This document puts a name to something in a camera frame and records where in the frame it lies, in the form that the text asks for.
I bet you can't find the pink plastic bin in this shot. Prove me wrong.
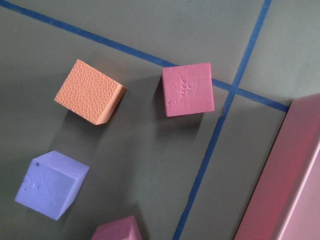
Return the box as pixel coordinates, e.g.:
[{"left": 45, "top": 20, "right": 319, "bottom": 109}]
[{"left": 235, "top": 94, "right": 320, "bottom": 240}]

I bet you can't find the purple foam block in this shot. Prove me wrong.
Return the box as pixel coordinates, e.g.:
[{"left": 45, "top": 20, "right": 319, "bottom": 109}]
[{"left": 15, "top": 150, "right": 90, "bottom": 220}]

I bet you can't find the magenta foam block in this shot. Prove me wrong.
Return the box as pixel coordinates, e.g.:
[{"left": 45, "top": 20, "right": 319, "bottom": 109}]
[{"left": 162, "top": 62, "right": 215, "bottom": 117}]

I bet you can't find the textured orange foam block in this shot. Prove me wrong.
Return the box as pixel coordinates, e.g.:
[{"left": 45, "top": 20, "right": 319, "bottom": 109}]
[{"left": 54, "top": 59, "right": 127, "bottom": 125}]

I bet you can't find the dark pink foam block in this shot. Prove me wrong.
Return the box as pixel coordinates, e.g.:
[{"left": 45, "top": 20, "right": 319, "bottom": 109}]
[{"left": 91, "top": 215, "right": 142, "bottom": 240}]

